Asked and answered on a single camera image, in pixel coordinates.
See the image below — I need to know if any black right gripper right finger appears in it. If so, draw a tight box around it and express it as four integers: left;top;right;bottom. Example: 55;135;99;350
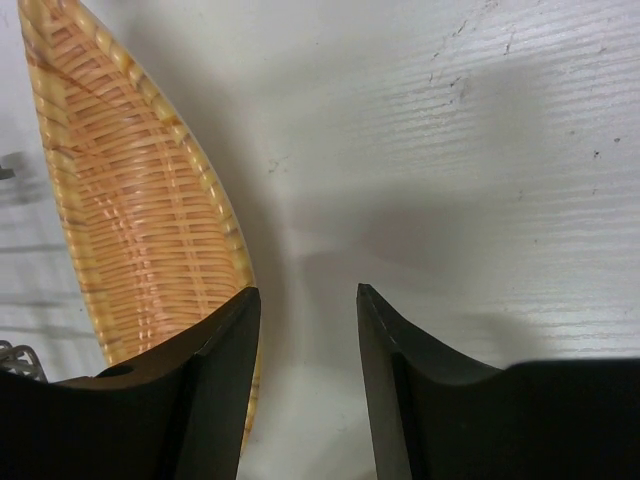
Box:
356;284;639;479

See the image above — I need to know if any grey wire dish rack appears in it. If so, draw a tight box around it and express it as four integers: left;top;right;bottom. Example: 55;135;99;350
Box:
1;152;47;383

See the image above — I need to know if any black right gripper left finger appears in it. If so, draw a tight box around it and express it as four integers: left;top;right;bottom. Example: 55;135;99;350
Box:
1;287;261;479

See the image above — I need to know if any fish-shaped woven plate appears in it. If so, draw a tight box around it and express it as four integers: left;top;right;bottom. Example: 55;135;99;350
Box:
18;1;260;452

